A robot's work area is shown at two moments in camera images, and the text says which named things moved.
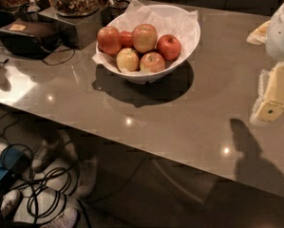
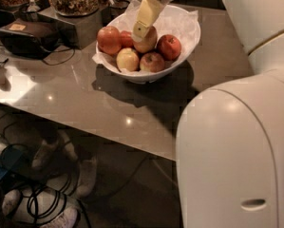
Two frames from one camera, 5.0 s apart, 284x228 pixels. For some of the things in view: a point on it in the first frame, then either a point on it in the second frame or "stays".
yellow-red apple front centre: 152,62 stays
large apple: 144,38 stays
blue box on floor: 9,163 stays
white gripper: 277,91 to 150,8
